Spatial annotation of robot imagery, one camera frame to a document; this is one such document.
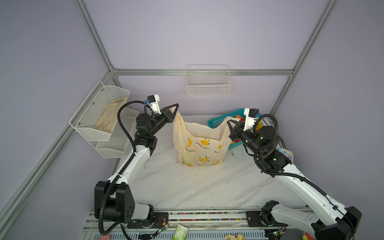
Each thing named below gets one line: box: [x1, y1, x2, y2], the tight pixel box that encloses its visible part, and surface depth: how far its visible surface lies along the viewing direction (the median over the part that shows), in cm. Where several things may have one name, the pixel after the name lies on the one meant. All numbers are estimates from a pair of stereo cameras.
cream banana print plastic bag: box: [172, 107, 241, 167], surface depth 77 cm
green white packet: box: [172, 224, 188, 240], surface depth 70 cm
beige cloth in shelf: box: [94, 96, 128, 133], surface depth 78 cm
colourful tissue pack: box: [275, 147, 294, 163], surface depth 95 cm
